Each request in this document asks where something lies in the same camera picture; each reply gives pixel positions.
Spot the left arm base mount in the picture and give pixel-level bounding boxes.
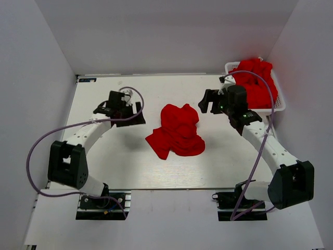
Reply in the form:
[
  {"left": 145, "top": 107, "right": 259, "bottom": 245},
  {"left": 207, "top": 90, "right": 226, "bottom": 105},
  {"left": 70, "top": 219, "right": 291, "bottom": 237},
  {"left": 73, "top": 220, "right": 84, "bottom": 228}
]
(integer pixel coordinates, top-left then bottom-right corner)
[{"left": 75, "top": 191, "right": 131, "bottom": 221}]

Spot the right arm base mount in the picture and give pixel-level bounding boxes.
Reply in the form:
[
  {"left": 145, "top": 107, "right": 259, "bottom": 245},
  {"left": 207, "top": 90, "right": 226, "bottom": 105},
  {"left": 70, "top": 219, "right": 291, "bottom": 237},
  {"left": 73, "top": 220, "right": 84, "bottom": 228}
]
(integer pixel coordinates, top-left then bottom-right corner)
[{"left": 212, "top": 191, "right": 267, "bottom": 221}]

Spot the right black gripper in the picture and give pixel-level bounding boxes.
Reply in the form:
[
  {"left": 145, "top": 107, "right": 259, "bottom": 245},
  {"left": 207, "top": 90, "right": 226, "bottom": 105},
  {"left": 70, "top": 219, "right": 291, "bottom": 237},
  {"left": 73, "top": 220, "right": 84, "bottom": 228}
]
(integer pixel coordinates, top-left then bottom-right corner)
[{"left": 198, "top": 90, "right": 234, "bottom": 117}]

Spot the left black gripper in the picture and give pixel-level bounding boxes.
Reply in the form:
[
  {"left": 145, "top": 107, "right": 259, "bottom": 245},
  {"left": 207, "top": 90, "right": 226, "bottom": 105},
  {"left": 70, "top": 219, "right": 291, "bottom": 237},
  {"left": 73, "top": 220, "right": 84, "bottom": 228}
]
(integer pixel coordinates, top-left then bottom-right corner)
[{"left": 117, "top": 102, "right": 146, "bottom": 128}]

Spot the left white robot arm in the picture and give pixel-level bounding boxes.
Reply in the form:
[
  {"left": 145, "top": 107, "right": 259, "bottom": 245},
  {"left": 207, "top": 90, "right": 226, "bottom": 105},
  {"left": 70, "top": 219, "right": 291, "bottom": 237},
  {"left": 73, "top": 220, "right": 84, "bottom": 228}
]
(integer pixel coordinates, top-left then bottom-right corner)
[{"left": 47, "top": 86, "right": 146, "bottom": 208}]

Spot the white plastic laundry basket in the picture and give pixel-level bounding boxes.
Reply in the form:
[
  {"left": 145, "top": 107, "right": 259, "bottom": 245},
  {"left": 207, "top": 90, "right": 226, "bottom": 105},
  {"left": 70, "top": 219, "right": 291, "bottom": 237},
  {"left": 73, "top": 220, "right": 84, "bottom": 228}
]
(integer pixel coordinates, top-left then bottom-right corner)
[{"left": 224, "top": 61, "right": 287, "bottom": 114}]

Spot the red t-shirt pile in basket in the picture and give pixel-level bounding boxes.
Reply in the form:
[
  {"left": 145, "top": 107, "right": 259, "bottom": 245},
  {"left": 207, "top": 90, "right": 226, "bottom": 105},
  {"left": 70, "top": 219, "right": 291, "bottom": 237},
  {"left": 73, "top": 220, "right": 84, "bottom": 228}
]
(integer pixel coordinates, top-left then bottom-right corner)
[{"left": 232, "top": 58, "right": 278, "bottom": 109}]

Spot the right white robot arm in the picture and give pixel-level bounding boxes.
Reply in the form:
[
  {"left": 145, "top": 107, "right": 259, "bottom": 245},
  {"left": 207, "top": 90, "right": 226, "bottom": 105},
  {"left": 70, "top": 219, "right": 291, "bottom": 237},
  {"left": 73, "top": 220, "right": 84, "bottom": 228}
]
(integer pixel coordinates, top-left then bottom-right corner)
[{"left": 198, "top": 85, "right": 314, "bottom": 209}]

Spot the dark blue table label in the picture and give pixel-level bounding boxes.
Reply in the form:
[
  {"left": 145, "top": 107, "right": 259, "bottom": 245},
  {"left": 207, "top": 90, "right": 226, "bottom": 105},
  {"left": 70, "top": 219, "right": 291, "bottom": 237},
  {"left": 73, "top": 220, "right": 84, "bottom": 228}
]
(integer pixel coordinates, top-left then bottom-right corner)
[{"left": 78, "top": 78, "right": 97, "bottom": 83}]

